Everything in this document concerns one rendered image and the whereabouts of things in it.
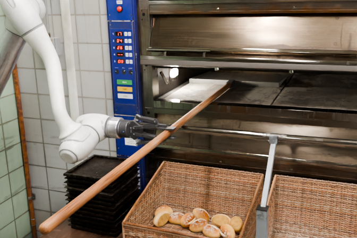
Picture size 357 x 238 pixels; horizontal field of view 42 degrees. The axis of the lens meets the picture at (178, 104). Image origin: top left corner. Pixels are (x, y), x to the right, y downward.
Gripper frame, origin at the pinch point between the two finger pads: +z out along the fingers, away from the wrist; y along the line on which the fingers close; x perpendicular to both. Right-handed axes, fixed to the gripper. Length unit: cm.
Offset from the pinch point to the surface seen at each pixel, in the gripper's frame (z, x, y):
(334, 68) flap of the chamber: 60, -39, -22
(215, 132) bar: 15.5, -16.1, 3.3
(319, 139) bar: 57, -17, 3
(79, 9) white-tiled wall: -72, -53, -46
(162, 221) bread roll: -17, -29, 58
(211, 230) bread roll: 10, -27, 56
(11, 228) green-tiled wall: -120, -35, 84
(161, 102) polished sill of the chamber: -26, -53, 2
